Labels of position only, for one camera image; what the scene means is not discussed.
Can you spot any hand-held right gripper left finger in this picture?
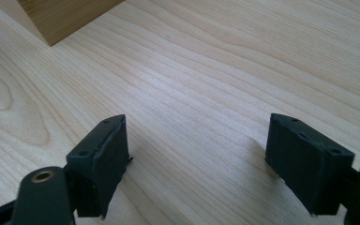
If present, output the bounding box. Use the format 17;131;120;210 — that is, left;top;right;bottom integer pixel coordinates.
66;113;134;219

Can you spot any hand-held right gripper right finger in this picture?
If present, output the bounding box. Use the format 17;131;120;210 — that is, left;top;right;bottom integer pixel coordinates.
264;112;355;217

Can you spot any wooden tea box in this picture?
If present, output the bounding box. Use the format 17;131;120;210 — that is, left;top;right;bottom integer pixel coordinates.
0;0;126;47

